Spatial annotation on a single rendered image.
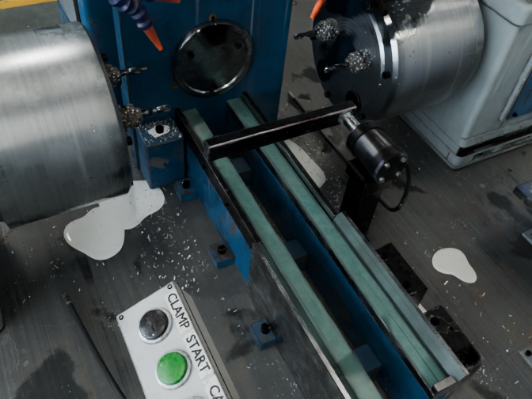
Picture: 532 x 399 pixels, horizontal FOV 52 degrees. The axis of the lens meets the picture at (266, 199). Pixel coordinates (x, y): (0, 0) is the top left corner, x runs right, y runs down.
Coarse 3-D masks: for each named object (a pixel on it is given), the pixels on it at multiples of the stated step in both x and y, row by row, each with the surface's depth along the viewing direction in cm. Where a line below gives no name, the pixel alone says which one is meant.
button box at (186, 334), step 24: (168, 288) 56; (144, 312) 55; (168, 312) 54; (192, 312) 56; (168, 336) 53; (192, 336) 52; (144, 360) 52; (192, 360) 51; (216, 360) 53; (144, 384) 51; (192, 384) 50; (216, 384) 49
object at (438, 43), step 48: (336, 0) 92; (384, 0) 83; (432, 0) 86; (336, 48) 96; (384, 48) 85; (432, 48) 86; (480, 48) 92; (336, 96) 100; (384, 96) 88; (432, 96) 93
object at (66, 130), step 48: (0, 48) 65; (48, 48) 66; (96, 48) 68; (0, 96) 62; (48, 96) 64; (96, 96) 66; (0, 144) 62; (48, 144) 65; (96, 144) 67; (0, 192) 65; (48, 192) 68; (96, 192) 72
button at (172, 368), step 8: (176, 352) 51; (160, 360) 51; (168, 360) 51; (176, 360) 51; (184, 360) 51; (160, 368) 51; (168, 368) 50; (176, 368) 50; (184, 368) 50; (160, 376) 50; (168, 376) 50; (176, 376) 50; (168, 384) 50
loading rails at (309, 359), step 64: (192, 128) 94; (192, 192) 99; (256, 192) 102; (320, 192) 87; (256, 256) 78; (320, 256) 85; (320, 320) 73; (384, 320) 74; (320, 384) 70; (384, 384) 78; (448, 384) 67
